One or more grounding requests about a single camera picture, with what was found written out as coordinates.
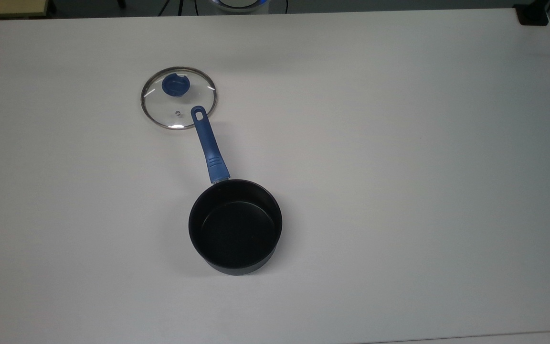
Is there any light wooden desk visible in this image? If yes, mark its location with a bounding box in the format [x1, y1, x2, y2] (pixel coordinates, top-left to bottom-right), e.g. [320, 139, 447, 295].
[0, 0, 49, 19]

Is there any glass lid blue knob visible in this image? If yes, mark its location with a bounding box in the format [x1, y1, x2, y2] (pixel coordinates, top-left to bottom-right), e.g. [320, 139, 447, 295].
[140, 66, 218, 130]

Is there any black saucepan blue handle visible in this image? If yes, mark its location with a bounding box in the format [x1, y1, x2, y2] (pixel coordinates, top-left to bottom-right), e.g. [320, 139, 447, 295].
[188, 106, 283, 276]

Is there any black table clamp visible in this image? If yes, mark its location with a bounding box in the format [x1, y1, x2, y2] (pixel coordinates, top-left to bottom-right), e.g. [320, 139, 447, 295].
[515, 3, 550, 26]

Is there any white robot base blue ring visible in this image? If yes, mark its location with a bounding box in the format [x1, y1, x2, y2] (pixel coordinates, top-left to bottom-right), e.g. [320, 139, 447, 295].
[208, 0, 271, 13]

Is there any black cable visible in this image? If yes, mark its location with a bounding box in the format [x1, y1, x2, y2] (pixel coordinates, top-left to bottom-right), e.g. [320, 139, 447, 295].
[159, 0, 186, 16]

